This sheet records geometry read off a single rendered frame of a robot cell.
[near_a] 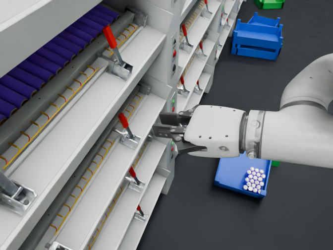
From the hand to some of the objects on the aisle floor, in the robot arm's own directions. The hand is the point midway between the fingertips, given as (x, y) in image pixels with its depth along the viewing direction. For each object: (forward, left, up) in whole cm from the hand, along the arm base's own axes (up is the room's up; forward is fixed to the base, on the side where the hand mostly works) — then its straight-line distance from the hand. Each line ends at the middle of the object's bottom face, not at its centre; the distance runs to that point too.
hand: (166, 124), depth 55 cm
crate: (-15, -50, -53) cm, 74 cm away
